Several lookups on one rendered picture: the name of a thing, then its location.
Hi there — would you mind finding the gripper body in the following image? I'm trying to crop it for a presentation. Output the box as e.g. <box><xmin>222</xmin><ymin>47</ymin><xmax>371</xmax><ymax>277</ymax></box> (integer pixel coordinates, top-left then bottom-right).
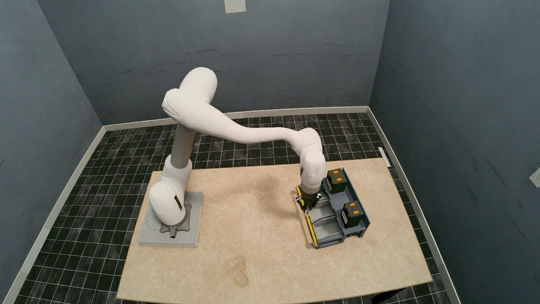
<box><xmin>301</xmin><ymin>190</ymin><xmax>318</xmax><ymax>201</ymax></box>

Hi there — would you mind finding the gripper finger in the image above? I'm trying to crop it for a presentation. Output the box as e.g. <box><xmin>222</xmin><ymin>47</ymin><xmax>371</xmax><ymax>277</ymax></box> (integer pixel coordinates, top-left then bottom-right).
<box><xmin>296</xmin><ymin>197</ymin><xmax>309</xmax><ymax>217</ymax></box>
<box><xmin>307</xmin><ymin>193</ymin><xmax>322</xmax><ymax>216</ymax></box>

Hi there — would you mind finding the dark green case with orange latches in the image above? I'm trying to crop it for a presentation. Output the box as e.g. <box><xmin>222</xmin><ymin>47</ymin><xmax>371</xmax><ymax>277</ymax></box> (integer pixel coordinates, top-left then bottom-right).
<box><xmin>326</xmin><ymin>168</ymin><xmax>347</xmax><ymax>194</ymax></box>

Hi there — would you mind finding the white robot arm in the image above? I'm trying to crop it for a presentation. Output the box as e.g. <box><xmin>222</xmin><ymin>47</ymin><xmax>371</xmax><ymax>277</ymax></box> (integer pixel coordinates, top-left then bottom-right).
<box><xmin>148</xmin><ymin>67</ymin><xmax>326</xmax><ymax>238</ymax></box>

